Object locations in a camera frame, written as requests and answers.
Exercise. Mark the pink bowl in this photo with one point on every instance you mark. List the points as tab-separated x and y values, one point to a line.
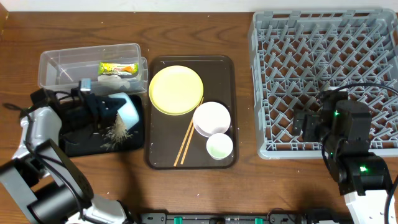
211	118

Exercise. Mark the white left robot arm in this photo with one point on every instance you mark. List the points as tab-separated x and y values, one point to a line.
46	185

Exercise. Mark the dark brown serving tray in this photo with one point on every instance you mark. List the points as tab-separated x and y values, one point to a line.
165	133

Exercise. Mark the grey dishwasher rack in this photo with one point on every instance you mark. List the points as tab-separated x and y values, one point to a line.
296	54

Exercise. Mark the yellow plate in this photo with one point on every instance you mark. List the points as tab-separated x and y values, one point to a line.
176	90

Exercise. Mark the clear plastic bin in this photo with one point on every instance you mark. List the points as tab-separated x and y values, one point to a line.
61	70

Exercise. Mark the light blue bowl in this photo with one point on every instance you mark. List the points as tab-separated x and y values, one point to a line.
128	111

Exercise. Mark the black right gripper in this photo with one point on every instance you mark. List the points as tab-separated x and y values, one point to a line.
300	124

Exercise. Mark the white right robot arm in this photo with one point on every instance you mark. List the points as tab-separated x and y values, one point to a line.
342	128

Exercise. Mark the green snack wrapper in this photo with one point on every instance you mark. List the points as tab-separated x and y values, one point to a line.
106	68

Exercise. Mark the pale green cup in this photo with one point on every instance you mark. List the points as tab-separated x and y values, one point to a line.
219	146

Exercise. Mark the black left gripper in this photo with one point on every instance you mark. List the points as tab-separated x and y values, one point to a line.
93	108

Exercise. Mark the rice food waste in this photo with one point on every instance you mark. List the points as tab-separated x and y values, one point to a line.
116	134

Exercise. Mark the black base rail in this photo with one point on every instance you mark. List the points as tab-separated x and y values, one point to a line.
273	217

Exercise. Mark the black plastic bin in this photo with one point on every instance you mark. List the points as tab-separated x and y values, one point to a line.
84	142

